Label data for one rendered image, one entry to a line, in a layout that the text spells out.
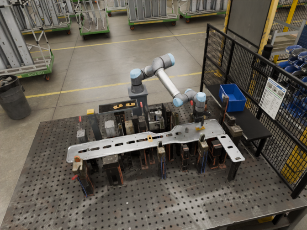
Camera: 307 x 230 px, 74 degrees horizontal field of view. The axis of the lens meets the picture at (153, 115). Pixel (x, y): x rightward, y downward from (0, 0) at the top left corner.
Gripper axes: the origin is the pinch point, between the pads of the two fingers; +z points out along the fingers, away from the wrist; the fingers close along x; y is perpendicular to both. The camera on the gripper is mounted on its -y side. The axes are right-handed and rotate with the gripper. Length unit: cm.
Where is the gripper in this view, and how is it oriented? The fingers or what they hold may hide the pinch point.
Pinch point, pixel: (200, 126)
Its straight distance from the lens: 187.5
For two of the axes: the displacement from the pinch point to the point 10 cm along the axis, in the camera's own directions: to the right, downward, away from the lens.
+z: 0.6, 7.7, 6.3
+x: 2.1, 6.1, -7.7
